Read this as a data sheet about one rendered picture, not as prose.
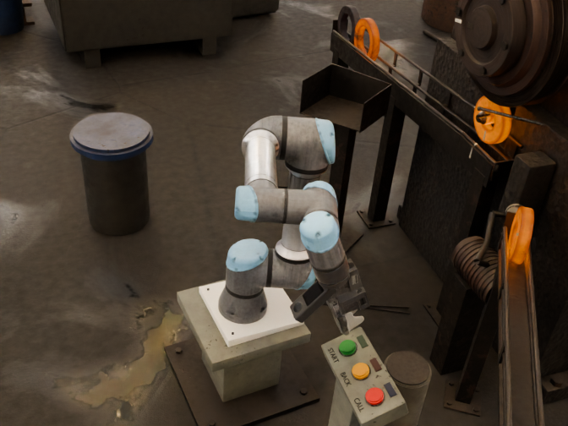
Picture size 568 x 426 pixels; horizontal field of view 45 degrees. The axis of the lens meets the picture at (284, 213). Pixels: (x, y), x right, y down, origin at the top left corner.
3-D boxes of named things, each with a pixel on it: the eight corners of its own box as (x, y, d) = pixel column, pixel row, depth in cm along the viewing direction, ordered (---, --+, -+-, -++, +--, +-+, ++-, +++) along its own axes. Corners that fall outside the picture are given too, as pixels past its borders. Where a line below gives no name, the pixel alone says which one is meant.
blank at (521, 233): (516, 263, 196) (503, 260, 197) (527, 209, 196) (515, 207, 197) (525, 265, 181) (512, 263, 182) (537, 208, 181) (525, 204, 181)
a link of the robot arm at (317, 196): (287, 175, 150) (288, 210, 142) (338, 179, 151) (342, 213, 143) (283, 202, 155) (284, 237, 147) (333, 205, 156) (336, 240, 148)
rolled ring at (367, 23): (359, 69, 302) (366, 68, 303) (376, 53, 284) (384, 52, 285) (350, 30, 304) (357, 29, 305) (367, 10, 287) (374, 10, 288)
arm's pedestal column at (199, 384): (204, 442, 212) (204, 387, 196) (163, 350, 240) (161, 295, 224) (319, 401, 227) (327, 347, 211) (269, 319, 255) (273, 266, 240)
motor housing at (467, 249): (452, 346, 251) (488, 229, 219) (486, 393, 234) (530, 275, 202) (421, 353, 247) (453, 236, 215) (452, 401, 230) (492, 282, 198)
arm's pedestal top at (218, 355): (212, 373, 200) (212, 363, 198) (177, 300, 223) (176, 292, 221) (310, 341, 213) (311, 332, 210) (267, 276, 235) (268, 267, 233)
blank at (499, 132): (487, 87, 224) (477, 88, 223) (516, 105, 212) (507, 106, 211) (478, 131, 232) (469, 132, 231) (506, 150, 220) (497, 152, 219)
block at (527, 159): (522, 212, 223) (543, 149, 209) (537, 226, 217) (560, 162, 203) (494, 217, 220) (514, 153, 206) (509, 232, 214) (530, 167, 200)
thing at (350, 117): (314, 212, 310) (332, 62, 267) (365, 236, 299) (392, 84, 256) (288, 234, 296) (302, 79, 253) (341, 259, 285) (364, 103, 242)
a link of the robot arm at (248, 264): (225, 268, 213) (227, 233, 205) (269, 271, 214) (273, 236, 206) (223, 294, 203) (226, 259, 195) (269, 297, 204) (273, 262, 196)
